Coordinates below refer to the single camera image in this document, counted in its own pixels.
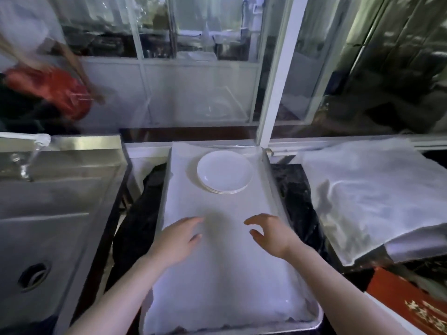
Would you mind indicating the person's right hand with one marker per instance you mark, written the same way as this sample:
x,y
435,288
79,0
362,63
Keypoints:
x,y
276,237

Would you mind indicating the person's left hand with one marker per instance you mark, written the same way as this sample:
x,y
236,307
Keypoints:
x,y
171,242

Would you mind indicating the person's right thumb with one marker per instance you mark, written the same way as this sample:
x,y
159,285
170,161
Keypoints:
x,y
255,236

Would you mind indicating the person's left thumb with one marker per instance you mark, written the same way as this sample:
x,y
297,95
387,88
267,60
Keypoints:
x,y
195,238

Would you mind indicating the person's right forearm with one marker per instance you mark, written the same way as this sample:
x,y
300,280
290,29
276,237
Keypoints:
x,y
335,296

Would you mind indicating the person's left forearm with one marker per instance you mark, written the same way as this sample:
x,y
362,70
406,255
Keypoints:
x,y
118,300

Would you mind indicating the white cloth tray liner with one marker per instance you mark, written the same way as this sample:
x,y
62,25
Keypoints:
x,y
223,275

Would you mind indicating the white round plate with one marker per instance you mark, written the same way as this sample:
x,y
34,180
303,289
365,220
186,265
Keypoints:
x,y
223,192
224,169

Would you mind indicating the black plastic sheet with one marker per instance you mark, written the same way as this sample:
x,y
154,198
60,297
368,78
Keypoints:
x,y
134,226

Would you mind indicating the large metal tray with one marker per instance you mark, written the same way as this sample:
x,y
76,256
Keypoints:
x,y
316,319

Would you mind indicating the white cloth cover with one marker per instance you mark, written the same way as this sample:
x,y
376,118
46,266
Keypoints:
x,y
370,191

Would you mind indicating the stainless steel sink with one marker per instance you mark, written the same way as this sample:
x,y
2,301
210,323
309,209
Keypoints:
x,y
52,212

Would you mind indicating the white framed glass partition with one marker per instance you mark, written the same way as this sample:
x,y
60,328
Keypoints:
x,y
195,83

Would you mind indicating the red printed box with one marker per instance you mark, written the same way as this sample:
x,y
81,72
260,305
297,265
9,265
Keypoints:
x,y
405,300

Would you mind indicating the metal sink faucet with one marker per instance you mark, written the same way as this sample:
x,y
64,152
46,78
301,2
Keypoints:
x,y
29,143

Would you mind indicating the white window frame post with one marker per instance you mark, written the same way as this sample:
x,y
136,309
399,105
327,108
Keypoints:
x,y
279,73

